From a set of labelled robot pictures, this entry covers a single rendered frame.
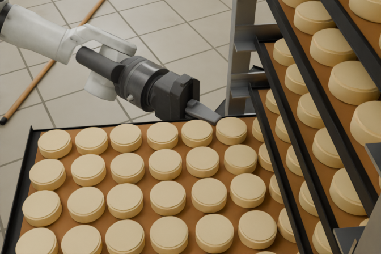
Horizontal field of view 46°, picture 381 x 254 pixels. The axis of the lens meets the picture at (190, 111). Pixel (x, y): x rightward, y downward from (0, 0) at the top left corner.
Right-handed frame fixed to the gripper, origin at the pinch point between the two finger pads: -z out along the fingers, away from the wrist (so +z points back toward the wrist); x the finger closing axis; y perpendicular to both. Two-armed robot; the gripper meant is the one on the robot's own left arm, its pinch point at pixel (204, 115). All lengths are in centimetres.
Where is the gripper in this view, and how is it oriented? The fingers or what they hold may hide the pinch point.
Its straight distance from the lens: 77.4
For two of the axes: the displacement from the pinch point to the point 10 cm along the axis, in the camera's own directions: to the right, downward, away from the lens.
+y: 6.3, -5.2, 5.7
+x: 0.0, -7.4, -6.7
